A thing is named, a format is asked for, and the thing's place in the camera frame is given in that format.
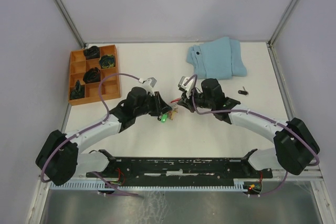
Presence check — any orange compartment tray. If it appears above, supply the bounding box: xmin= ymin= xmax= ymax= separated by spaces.
xmin=68 ymin=45 xmax=121 ymax=105

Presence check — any black cable bundle bottom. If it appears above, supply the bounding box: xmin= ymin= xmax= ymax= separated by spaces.
xmin=69 ymin=79 xmax=86 ymax=101

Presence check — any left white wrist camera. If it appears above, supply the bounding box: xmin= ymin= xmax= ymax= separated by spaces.
xmin=138 ymin=77 xmax=157 ymax=96

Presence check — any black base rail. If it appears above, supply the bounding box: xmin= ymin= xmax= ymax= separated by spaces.
xmin=98 ymin=155 xmax=273 ymax=186

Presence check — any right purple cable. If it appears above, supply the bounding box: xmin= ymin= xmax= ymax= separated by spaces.
xmin=187 ymin=74 xmax=320 ymax=198

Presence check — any green key tag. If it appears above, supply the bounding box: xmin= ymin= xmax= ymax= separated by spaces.
xmin=160 ymin=114 xmax=168 ymax=123

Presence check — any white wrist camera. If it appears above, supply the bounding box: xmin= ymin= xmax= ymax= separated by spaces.
xmin=138 ymin=77 xmax=157 ymax=96
xmin=177 ymin=75 xmax=196 ymax=98

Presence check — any black cable bundle top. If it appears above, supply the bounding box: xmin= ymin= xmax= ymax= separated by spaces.
xmin=83 ymin=46 xmax=101 ymax=59

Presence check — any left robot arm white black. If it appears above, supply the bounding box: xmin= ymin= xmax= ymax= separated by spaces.
xmin=36 ymin=87 xmax=172 ymax=186

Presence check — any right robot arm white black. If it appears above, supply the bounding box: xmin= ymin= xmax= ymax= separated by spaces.
xmin=178 ymin=75 xmax=320 ymax=177

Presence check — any light blue cable duct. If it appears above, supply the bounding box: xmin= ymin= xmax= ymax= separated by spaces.
xmin=49 ymin=179 xmax=248 ymax=193

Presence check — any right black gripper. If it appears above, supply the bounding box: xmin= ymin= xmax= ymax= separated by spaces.
xmin=177 ymin=86 xmax=214 ymax=113

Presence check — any black red cable bundle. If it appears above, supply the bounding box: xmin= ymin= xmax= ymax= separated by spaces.
xmin=82 ymin=67 xmax=102 ymax=83

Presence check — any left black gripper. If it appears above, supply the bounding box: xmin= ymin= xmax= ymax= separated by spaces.
xmin=134 ymin=91 xmax=172 ymax=117

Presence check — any red handled metal key organizer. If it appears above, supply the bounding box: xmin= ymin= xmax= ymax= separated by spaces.
xmin=167 ymin=98 xmax=181 ymax=120

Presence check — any folded light blue cloth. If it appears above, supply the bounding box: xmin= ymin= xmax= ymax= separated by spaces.
xmin=186 ymin=37 xmax=247 ymax=80

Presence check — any green black cable bundle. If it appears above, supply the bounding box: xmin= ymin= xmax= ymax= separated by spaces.
xmin=98 ymin=54 xmax=116 ymax=69

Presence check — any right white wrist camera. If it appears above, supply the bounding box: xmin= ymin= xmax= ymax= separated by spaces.
xmin=177 ymin=75 xmax=196 ymax=98

